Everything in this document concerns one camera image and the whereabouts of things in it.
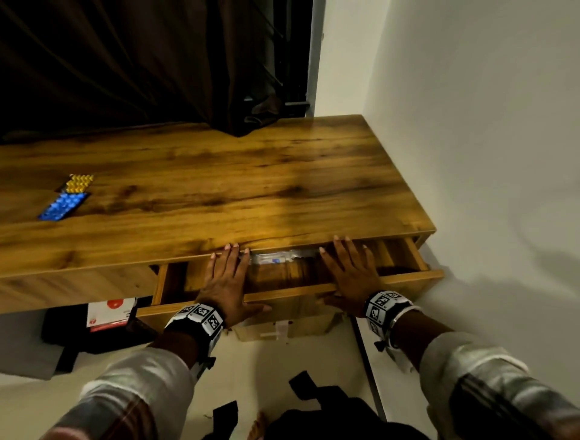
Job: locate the blue pill blister pack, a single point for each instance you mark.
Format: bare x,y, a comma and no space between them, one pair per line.
63,206

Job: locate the left wrist marker band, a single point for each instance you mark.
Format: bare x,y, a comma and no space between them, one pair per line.
197,319

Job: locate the yellow pill blister pack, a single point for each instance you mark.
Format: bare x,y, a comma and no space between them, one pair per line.
79,183

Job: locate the wrist marker band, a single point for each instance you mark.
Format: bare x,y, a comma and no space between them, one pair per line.
197,319
385,306

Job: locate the person's left forearm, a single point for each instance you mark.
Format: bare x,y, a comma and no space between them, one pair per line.
145,390

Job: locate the person's left little finger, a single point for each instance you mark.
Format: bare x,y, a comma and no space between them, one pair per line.
210,267

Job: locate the clear plastic packet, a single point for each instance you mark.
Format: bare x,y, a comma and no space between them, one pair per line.
281,257

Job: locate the cardboard box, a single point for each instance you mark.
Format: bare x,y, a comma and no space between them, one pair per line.
290,327

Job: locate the person's left middle finger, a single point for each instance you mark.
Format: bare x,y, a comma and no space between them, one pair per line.
233,260

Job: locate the right wrist marker band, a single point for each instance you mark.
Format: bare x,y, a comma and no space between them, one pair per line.
385,306

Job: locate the black metal desk leg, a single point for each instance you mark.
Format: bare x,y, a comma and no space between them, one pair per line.
368,369

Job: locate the person's left hand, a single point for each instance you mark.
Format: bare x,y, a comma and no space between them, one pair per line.
224,290

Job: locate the wooden desk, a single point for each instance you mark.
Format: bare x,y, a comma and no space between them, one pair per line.
235,181

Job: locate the person's foot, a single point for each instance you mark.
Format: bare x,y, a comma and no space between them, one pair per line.
258,426

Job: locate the wooden desk drawer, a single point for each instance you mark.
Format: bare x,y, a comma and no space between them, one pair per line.
290,294

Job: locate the white and red box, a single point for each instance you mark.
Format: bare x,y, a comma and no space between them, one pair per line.
110,313

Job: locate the dark brown curtain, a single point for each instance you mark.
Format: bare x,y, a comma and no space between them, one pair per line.
127,63

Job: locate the person's right hand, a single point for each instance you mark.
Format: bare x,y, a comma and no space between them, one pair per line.
355,281

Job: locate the grey window frame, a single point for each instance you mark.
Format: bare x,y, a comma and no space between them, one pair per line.
314,54

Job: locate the person's right forearm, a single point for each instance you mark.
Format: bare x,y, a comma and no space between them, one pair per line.
475,380

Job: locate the person's right middle finger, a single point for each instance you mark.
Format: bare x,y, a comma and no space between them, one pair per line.
340,250

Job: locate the person's left thumb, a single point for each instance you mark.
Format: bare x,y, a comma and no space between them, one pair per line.
256,310

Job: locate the person's right little finger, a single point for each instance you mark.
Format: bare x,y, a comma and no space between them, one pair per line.
369,258

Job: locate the person's right thumb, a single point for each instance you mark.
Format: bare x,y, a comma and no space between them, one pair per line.
331,300

